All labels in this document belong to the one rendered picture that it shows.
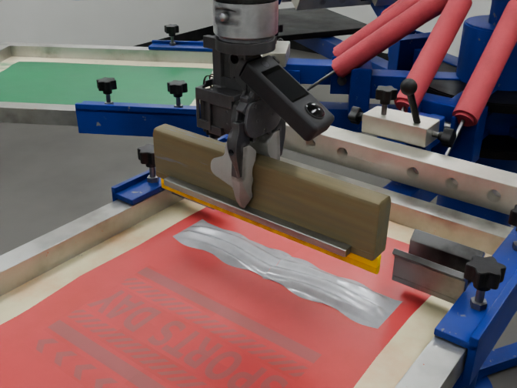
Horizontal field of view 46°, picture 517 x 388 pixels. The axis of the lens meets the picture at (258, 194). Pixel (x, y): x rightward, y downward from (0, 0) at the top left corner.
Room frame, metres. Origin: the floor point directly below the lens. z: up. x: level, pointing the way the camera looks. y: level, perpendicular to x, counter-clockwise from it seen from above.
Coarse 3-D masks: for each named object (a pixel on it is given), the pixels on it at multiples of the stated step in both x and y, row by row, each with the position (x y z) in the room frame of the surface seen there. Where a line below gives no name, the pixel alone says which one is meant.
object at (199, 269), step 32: (192, 224) 0.86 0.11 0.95; (224, 224) 0.86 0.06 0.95; (128, 256) 0.77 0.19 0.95; (160, 256) 0.77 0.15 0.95; (192, 256) 0.77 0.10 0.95; (64, 288) 0.69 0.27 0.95; (96, 288) 0.69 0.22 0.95; (224, 288) 0.69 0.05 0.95; (32, 320) 0.62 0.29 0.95; (0, 352) 0.56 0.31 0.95; (32, 352) 0.56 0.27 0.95; (0, 384) 0.51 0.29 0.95; (32, 384) 0.51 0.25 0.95; (64, 384) 0.51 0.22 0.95
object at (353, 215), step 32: (160, 128) 0.80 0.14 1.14; (160, 160) 0.80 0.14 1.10; (192, 160) 0.76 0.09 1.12; (256, 160) 0.70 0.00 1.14; (224, 192) 0.72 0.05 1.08; (256, 192) 0.69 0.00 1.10; (288, 192) 0.66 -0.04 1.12; (320, 192) 0.63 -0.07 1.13; (352, 192) 0.61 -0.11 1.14; (320, 224) 0.63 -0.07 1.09; (352, 224) 0.60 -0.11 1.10; (384, 224) 0.60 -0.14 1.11
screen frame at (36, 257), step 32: (288, 160) 1.04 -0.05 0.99; (160, 192) 0.91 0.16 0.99; (384, 192) 0.91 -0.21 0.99; (96, 224) 0.80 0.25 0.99; (128, 224) 0.85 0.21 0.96; (416, 224) 0.84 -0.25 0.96; (448, 224) 0.81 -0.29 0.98; (480, 224) 0.80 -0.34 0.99; (0, 256) 0.71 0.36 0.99; (32, 256) 0.71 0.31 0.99; (64, 256) 0.75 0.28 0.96; (0, 288) 0.67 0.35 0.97; (448, 352) 0.52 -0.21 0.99; (416, 384) 0.47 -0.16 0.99; (448, 384) 0.49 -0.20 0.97
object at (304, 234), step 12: (168, 180) 0.77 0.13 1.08; (180, 180) 0.77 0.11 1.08; (192, 192) 0.74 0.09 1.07; (204, 192) 0.73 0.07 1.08; (216, 204) 0.71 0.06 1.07; (228, 204) 0.70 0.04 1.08; (252, 216) 0.68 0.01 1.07; (264, 216) 0.67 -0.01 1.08; (276, 228) 0.65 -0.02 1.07; (288, 228) 0.64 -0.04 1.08; (300, 228) 0.64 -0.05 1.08; (312, 240) 0.62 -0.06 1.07; (324, 240) 0.61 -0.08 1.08; (336, 240) 0.62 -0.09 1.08; (336, 252) 0.60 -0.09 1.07; (348, 252) 0.60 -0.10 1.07
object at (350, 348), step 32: (320, 256) 0.77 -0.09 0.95; (384, 256) 0.77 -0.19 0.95; (256, 288) 0.69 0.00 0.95; (384, 288) 0.69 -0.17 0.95; (288, 320) 0.62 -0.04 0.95; (320, 320) 0.62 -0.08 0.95; (352, 320) 0.62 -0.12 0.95; (352, 352) 0.56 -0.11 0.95; (320, 384) 0.51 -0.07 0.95; (352, 384) 0.51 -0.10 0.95
